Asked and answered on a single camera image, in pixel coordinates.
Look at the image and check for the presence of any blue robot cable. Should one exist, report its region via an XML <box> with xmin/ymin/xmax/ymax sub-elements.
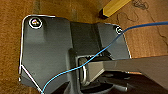
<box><xmin>40</xmin><ymin>21</ymin><xmax>168</xmax><ymax>94</ymax></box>

